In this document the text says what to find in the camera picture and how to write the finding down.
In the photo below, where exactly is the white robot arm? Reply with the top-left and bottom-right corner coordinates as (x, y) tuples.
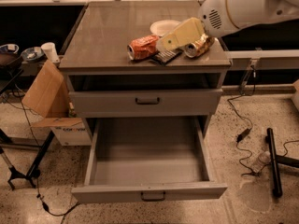
(156, 0), (299, 51)

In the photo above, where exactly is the grey drawer cabinet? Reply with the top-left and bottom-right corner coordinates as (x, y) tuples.
(60, 0), (231, 130)

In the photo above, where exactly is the closed grey top drawer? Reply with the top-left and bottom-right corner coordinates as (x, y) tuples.
(69, 89), (222, 118)

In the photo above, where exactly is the open grey middle drawer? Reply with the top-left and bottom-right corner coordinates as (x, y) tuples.
(72, 117), (227, 203)

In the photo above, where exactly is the crushed gold soda can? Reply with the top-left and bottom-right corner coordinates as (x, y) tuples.
(184, 34), (215, 58)

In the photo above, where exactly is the white paper bowl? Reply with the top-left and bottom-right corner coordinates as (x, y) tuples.
(149, 20), (179, 36)

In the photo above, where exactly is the crushed orange soda can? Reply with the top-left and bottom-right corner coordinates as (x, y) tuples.
(127, 35), (159, 61)

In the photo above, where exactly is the white paper cup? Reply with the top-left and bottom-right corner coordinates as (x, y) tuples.
(41, 42), (60, 63)

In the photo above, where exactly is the clear plastic bottle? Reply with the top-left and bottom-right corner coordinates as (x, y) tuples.
(251, 151), (271, 174)

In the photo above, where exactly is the black stand leg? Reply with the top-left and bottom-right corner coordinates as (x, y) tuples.
(265, 128), (299, 198)

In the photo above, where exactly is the brown cardboard box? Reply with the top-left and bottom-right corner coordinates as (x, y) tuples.
(22, 60), (92, 146)

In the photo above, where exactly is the blue bowl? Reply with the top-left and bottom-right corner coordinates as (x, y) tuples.
(21, 47), (45, 63)

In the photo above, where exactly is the dark bowl on left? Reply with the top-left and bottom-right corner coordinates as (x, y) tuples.
(0, 44), (19, 67)

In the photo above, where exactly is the black tripod stand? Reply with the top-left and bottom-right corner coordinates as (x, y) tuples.
(0, 129), (55, 190)

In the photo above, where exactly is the black power adapter cable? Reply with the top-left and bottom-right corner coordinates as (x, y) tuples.
(226, 66), (257, 176)

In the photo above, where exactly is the black floor cable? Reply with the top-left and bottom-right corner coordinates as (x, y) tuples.
(6, 87), (80, 217)

